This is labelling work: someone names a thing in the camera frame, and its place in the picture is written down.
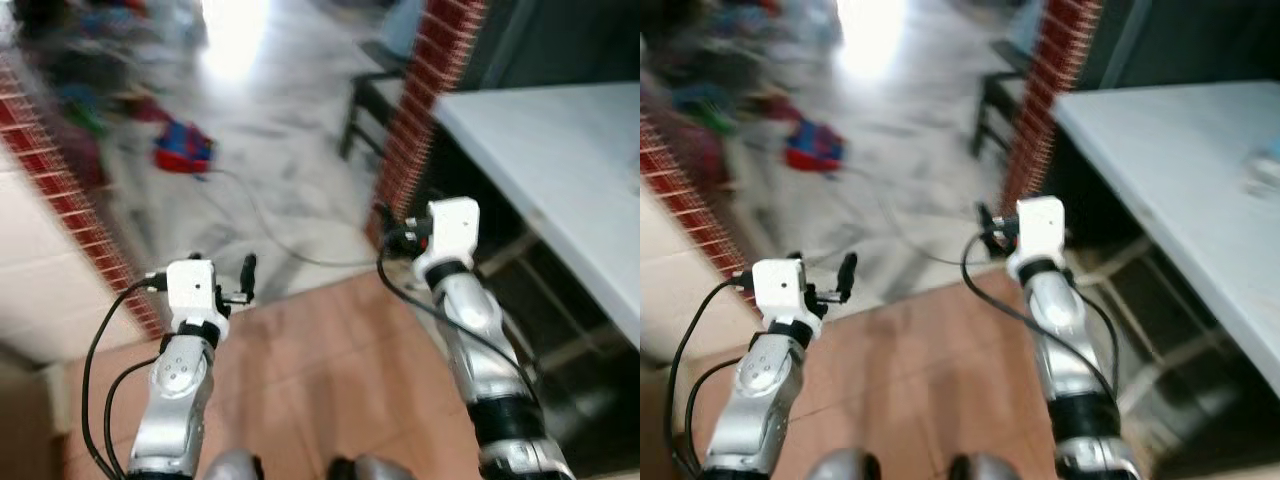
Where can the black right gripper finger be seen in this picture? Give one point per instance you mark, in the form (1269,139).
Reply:
(384,218)
(986,217)

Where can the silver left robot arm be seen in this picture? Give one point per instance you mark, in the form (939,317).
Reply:
(180,390)
(760,390)

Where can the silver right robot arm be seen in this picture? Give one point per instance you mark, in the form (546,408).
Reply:
(1075,350)
(490,350)

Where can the red and blue toy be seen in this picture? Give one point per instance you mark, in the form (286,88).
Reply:
(183,148)
(815,148)

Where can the black stool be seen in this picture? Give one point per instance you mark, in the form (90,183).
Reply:
(372,95)
(1003,92)

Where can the white plastic folding table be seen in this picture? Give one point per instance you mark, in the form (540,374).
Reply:
(1180,170)
(560,170)

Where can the dark left robot leg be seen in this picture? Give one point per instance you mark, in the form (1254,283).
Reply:
(842,467)
(235,467)

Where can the dark robot leg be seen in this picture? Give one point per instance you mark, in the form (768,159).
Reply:
(842,467)
(372,468)
(235,467)
(990,468)

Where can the dark right robot leg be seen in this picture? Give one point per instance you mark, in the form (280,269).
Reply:
(372,468)
(990,468)

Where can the dark grey metal door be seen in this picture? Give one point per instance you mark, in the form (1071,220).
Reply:
(560,40)
(1190,40)

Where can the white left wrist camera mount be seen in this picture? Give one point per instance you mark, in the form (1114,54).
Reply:
(192,288)
(778,288)

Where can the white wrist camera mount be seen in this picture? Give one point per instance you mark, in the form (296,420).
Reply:
(448,235)
(778,288)
(192,288)
(1037,232)

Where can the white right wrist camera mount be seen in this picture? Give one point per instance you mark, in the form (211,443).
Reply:
(1037,232)
(448,235)

